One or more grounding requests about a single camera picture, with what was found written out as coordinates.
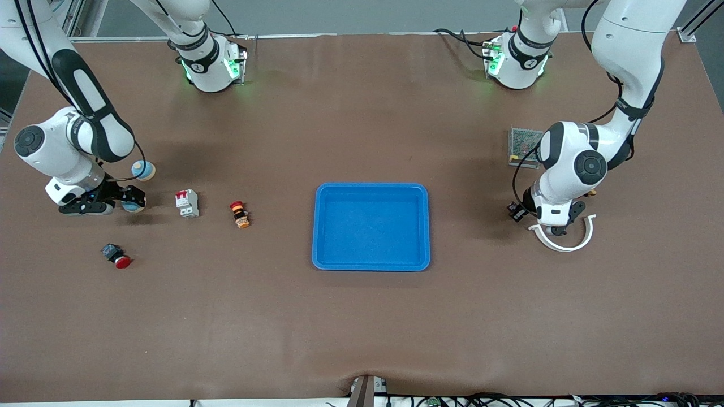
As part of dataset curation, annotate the red push button dark body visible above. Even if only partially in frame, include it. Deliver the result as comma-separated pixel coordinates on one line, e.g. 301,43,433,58
101,243,132,269

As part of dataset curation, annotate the black cable bundle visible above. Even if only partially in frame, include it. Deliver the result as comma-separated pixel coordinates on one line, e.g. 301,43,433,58
390,392,702,407

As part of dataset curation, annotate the aluminium frame profile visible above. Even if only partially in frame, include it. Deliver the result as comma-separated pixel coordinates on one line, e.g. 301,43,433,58
678,0,724,43
57,0,85,40

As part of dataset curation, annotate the black arm base cable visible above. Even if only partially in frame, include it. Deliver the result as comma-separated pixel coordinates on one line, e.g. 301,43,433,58
212,0,241,39
434,25,498,62

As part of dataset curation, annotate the brown table mat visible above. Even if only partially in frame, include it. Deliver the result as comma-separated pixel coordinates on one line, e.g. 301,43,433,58
0,31,724,403

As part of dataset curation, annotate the white curved plastic clamp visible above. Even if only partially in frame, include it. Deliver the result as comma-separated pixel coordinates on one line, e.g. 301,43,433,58
528,214,597,253

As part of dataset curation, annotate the grey table edge bracket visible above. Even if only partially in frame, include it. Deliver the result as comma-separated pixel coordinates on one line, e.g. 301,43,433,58
346,375,389,407

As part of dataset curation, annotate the metal mesh power supply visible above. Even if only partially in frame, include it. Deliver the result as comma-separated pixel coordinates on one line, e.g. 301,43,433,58
507,126,545,169

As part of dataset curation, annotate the orange emergency stop button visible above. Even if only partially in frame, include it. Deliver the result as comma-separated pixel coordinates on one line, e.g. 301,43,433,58
229,200,251,229

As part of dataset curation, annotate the blue plastic tray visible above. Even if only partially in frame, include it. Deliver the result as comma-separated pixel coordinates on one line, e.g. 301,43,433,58
312,182,431,272

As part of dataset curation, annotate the white circuit breaker red switch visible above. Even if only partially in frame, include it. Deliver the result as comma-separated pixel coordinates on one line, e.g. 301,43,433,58
174,189,200,219

